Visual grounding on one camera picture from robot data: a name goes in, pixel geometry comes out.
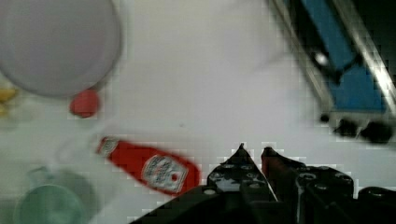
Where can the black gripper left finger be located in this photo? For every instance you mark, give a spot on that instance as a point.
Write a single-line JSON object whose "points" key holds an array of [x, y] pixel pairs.
{"points": [[240, 169]]}

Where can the pink strawberry toy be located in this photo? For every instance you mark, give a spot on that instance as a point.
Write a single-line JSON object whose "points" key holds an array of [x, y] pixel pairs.
{"points": [[85, 104]]}

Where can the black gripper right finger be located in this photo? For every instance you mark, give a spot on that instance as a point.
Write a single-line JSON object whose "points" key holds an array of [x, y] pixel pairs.
{"points": [[285, 175]]}

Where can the green cup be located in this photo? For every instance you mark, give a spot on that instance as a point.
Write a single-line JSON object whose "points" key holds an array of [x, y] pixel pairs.
{"points": [[56, 197]]}

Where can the black toaster oven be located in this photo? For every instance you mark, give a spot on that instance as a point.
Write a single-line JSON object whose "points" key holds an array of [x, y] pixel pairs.
{"points": [[346, 49]]}

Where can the grey round plate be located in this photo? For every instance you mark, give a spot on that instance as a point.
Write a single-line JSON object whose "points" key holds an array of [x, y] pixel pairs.
{"points": [[58, 48]]}

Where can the red ketchup bottle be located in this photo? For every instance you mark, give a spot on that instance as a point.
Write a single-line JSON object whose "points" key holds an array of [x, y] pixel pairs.
{"points": [[155, 168]]}

